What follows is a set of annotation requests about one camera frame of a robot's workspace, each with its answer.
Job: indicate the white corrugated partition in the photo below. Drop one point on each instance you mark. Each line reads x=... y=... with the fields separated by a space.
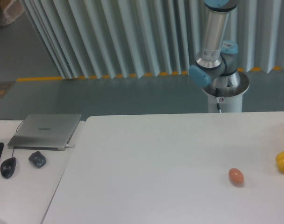
x=111 y=38

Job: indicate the silver closed laptop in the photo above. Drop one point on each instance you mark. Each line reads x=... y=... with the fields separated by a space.
x=45 y=131

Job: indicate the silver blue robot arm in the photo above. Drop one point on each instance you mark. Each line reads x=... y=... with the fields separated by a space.
x=209 y=61

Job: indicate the brown cardboard box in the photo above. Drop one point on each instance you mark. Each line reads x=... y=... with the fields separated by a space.
x=10 y=10

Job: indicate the brown egg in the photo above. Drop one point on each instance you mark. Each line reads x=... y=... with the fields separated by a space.
x=236 y=176

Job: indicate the dark grey earbuds case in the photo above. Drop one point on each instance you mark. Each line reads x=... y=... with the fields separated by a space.
x=37 y=159

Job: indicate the black computer mouse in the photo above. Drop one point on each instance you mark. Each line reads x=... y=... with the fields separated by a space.
x=7 y=167

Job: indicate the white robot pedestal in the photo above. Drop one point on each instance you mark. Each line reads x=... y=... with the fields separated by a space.
x=225 y=93

